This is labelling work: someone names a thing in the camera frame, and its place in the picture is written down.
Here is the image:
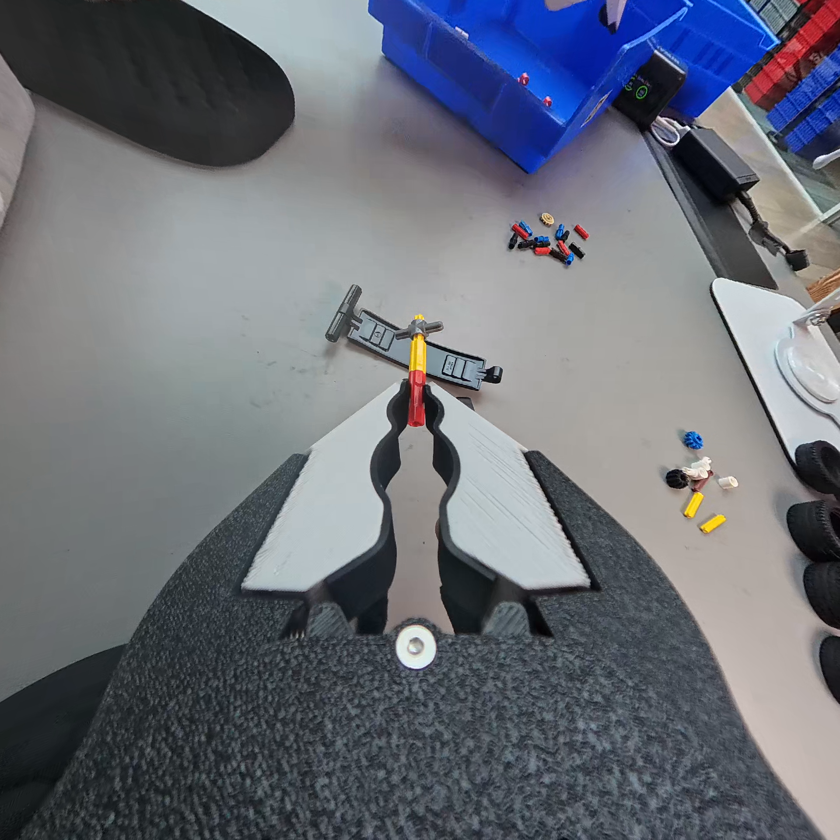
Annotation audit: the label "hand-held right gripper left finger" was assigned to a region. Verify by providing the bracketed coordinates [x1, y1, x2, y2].
[241, 379, 409, 635]

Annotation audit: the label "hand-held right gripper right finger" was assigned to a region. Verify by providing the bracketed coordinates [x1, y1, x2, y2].
[424, 382, 593, 635]

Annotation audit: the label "blue plastic parts bin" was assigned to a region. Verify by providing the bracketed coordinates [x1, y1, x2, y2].
[367, 0, 693, 175]
[656, 0, 782, 119]

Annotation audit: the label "red and yellow toy axle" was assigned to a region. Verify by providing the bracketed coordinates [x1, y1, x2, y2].
[395, 314, 445, 429]

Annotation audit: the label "black curved toy roof assembly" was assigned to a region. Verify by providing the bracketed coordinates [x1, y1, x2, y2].
[325, 283, 504, 411]

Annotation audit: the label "grey desk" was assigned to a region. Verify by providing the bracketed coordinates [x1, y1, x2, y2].
[0, 0, 840, 840]

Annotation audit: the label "black device with green lights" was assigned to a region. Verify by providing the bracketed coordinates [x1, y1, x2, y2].
[612, 51, 688, 130]

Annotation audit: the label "black power adapter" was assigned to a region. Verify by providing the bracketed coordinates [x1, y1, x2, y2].
[672, 126, 761, 203]

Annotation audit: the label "stack of red blue bins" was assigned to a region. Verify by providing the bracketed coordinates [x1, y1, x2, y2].
[745, 0, 840, 155]

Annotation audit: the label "pile of small connector pins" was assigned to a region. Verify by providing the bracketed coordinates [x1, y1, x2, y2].
[507, 221, 590, 266]

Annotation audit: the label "black rubber toy tire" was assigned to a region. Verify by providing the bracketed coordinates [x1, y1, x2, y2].
[786, 500, 840, 563]
[819, 635, 840, 704]
[803, 561, 840, 630]
[795, 441, 840, 496]

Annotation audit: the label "white metal book stand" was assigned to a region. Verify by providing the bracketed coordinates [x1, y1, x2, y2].
[710, 277, 840, 470]

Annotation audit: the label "person's grey patterned sweatshirt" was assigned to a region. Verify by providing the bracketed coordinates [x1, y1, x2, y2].
[0, 56, 35, 231]

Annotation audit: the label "black adapter cable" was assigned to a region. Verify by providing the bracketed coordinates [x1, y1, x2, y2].
[735, 190, 811, 272]

